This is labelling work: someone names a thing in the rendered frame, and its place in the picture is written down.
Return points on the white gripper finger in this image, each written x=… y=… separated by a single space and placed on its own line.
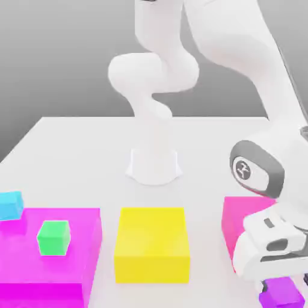
x=306 y=279
x=264 y=286

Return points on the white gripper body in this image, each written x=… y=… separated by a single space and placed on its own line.
x=247 y=259

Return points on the small purple cube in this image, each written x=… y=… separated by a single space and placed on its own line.
x=282 y=294

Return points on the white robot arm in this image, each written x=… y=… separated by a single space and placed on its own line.
x=154 y=72

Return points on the small green cube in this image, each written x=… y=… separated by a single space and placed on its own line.
x=53 y=238

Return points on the small cyan cube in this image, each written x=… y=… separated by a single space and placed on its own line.
x=9 y=205

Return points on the large pink box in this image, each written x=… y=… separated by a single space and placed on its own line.
x=237 y=216

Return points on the large yellow box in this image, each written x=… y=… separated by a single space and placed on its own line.
x=151 y=240

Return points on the large magenta box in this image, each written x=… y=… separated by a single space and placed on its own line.
x=48 y=272

